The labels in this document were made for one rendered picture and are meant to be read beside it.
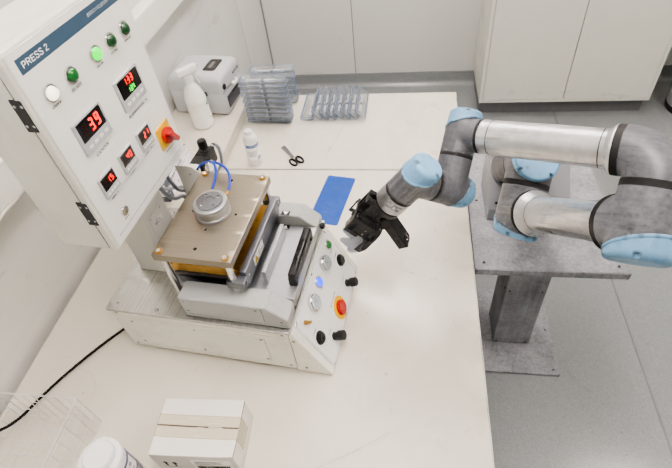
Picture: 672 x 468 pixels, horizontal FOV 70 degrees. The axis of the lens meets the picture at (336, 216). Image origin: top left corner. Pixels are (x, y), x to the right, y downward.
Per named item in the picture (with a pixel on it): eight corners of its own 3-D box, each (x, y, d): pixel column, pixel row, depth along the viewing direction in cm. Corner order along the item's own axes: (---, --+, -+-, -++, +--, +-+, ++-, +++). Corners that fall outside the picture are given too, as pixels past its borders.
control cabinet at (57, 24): (108, 305, 116) (-79, 55, 70) (168, 209, 138) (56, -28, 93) (170, 314, 112) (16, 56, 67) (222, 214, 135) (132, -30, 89)
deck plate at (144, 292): (106, 310, 116) (104, 308, 115) (169, 209, 139) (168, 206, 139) (289, 335, 106) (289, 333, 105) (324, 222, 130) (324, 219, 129)
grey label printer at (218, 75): (176, 113, 200) (162, 76, 188) (196, 88, 213) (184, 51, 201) (231, 116, 194) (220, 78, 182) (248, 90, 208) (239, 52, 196)
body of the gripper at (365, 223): (347, 209, 122) (373, 182, 114) (375, 225, 124) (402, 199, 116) (341, 232, 117) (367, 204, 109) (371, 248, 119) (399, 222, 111)
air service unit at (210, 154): (195, 205, 132) (178, 162, 121) (215, 170, 142) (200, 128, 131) (213, 206, 131) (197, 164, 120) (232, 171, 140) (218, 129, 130)
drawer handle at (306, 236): (289, 285, 110) (286, 274, 107) (305, 236, 120) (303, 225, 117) (297, 286, 109) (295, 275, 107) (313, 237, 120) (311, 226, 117)
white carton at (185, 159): (137, 202, 162) (129, 185, 157) (161, 159, 178) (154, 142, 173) (171, 202, 161) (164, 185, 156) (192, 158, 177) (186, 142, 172)
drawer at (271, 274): (178, 294, 116) (167, 274, 110) (213, 227, 131) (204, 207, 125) (296, 308, 110) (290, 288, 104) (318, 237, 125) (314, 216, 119)
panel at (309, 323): (334, 367, 118) (293, 326, 108) (356, 271, 138) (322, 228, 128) (341, 367, 117) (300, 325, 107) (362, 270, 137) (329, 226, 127)
